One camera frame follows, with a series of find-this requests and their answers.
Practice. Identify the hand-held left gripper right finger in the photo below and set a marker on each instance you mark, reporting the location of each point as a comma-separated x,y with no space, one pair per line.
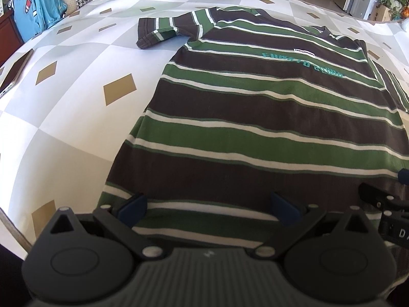
286,208

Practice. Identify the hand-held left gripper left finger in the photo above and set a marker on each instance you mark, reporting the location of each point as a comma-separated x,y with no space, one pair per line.
132,209

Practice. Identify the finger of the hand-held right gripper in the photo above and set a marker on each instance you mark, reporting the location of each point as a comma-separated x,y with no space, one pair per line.
404,176
377,195

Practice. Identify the green brown striped t-shirt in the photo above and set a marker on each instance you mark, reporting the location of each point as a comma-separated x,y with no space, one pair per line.
255,118

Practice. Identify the checkered diamond pattern tablecloth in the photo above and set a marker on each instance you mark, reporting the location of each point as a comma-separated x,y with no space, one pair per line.
80,108

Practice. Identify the white round device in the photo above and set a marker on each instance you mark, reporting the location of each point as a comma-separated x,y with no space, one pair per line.
405,25

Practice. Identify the cardboard box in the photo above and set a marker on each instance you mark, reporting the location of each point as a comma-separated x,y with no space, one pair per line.
380,13

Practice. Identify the fruit basket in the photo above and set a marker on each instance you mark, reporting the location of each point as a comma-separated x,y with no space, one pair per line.
405,11

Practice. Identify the smartphone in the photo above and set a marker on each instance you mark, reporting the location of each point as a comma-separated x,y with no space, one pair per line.
14,73

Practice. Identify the red brown wooden cabinet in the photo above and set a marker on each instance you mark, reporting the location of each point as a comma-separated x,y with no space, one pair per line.
9,32

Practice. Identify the light blue printed garment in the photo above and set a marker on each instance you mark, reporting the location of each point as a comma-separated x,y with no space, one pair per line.
35,6

